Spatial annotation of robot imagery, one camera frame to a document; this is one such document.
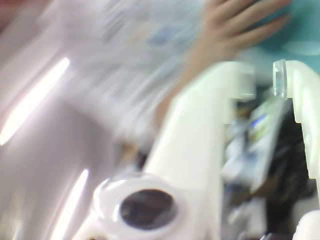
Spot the person's right forearm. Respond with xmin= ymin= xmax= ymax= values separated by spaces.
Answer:
xmin=156 ymin=48 xmax=233 ymax=126

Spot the person's right hand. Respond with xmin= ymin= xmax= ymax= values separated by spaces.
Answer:
xmin=197 ymin=0 xmax=293 ymax=55

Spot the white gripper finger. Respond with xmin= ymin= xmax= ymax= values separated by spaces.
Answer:
xmin=272 ymin=58 xmax=320 ymax=180
xmin=146 ymin=61 xmax=256 ymax=240

